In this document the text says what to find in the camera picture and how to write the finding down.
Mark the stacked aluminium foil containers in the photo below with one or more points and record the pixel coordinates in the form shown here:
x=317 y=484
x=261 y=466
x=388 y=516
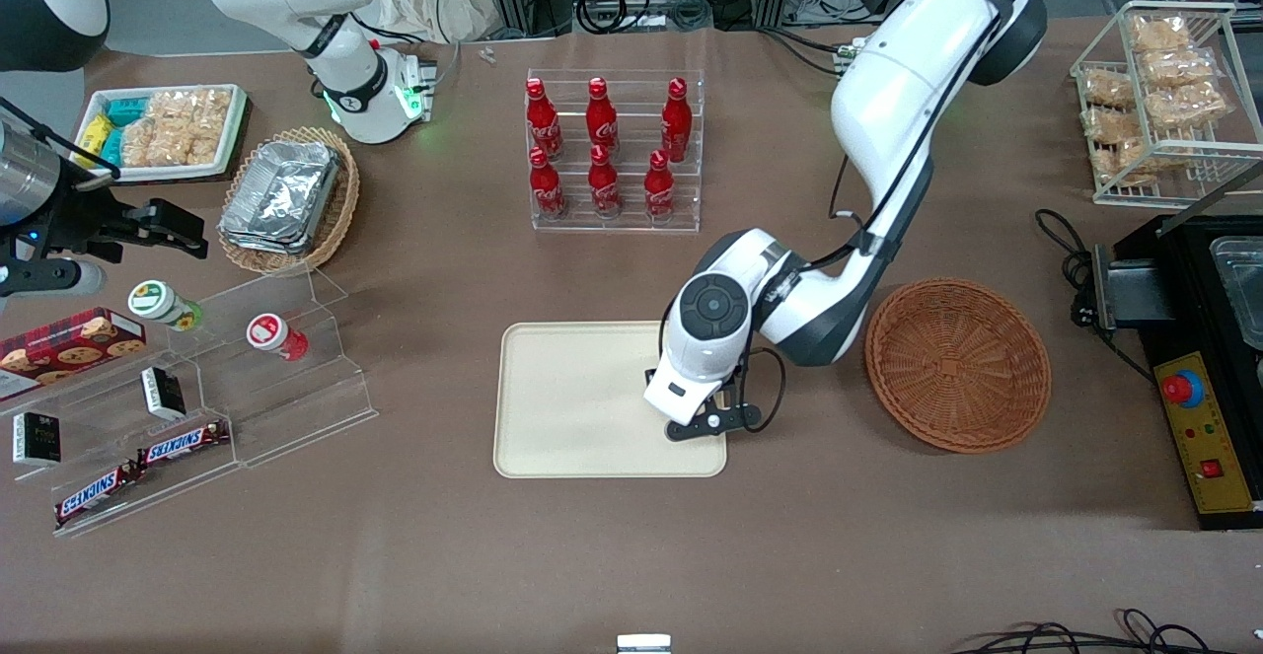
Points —
x=281 y=195

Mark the green lid snack cup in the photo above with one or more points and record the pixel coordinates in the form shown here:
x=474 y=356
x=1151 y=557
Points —
x=158 y=302

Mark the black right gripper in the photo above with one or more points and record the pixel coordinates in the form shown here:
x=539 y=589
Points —
x=87 y=221

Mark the small black box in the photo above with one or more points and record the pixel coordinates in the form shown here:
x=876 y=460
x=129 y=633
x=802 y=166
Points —
x=37 y=439
x=163 y=393

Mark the yellow snack packet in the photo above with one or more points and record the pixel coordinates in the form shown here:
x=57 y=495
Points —
x=93 y=129

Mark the clear rice cracker pack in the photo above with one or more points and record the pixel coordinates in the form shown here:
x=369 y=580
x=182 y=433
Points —
x=153 y=146
x=213 y=126
x=173 y=108

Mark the metal clamp bracket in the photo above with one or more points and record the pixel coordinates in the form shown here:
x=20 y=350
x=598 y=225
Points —
x=1135 y=289

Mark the round brown wicker basket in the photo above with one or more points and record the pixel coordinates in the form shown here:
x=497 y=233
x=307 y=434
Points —
x=957 y=368

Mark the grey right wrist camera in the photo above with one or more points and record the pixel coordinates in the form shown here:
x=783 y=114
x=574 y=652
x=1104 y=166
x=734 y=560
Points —
x=49 y=277

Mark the black machine with yellow panel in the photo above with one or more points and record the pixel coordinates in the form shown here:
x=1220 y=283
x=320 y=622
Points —
x=1199 y=289

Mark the white rectangular snack tray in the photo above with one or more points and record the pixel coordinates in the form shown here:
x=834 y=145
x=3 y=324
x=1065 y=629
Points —
x=163 y=173

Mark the oval tan wicker basket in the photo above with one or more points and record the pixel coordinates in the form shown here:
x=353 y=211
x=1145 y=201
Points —
x=340 y=210

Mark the Snickers bar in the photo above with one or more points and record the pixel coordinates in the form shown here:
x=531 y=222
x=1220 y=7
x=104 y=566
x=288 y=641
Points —
x=185 y=443
x=96 y=494

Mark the red lid snack cup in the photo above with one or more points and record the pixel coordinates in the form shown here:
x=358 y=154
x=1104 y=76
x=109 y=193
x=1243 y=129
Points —
x=271 y=332

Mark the red emergency stop button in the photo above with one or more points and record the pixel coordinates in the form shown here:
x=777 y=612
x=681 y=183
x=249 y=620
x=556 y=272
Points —
x=1181 y=390

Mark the red square rocker switch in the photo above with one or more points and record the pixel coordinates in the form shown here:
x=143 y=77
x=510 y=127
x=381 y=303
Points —
x=1212 y=469

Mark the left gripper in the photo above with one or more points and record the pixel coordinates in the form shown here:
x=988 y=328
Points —
x=648 y=375

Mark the clear fried snack packet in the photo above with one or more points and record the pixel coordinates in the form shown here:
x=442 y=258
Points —
x=1179 y=67
x=1159 y=33
x=1107 y=89
x=1125 y=163
x=1113 y=126
x=1189 y=105

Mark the clear acrylic bottle rack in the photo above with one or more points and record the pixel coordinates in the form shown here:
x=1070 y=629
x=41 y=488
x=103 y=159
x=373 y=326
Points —
x=691 y=210

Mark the red cookie box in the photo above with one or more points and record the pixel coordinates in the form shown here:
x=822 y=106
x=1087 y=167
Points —
x=74 y=343

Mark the red Coca-Cola bottle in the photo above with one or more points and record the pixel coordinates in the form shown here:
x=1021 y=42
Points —
x=676 y=123
x=604 y=185
x=659 y=190
x=544 y=121
x=602 y=119
x=548 y=188

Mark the cream plastic tray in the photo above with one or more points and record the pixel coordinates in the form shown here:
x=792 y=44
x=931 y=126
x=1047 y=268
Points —
x=582 y=407

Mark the teal snack packet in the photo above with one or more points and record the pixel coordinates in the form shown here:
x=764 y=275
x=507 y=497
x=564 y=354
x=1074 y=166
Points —
x=126 y=109
x=111 y=149

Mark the clear acrylic stepped stand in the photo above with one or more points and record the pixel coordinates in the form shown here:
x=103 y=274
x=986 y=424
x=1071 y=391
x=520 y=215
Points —
x=296 y=407

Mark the clear plastic machine tray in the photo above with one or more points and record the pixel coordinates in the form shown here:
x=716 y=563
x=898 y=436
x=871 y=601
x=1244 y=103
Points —
x=1241 y=289

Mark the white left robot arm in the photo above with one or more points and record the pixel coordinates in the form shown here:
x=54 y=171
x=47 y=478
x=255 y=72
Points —
x=888 y=92

